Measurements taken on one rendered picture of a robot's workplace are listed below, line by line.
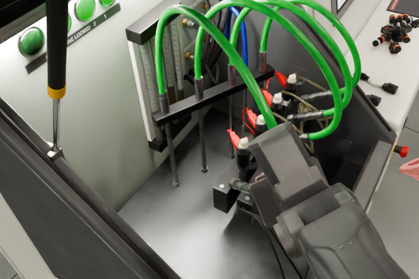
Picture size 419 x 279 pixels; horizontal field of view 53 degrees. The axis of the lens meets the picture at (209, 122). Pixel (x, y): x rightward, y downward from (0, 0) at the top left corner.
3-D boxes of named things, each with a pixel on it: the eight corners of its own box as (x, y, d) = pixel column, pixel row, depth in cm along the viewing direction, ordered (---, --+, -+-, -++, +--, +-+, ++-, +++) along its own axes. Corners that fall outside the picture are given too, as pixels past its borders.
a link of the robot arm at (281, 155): (293, 267, 41) (373, 225, 41) (236, 165, 41) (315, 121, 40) (278, 228, 53) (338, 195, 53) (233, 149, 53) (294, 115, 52)
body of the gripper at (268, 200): (246, 184, 60) (255, 193, 52) (312, 155, 60) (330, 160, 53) (264, 225, 60) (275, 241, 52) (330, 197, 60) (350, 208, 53)
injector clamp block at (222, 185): (249, 241, 101) (252, 205, 91) (214, 223, 105) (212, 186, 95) (305, 149, 122) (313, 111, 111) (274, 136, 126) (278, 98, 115)
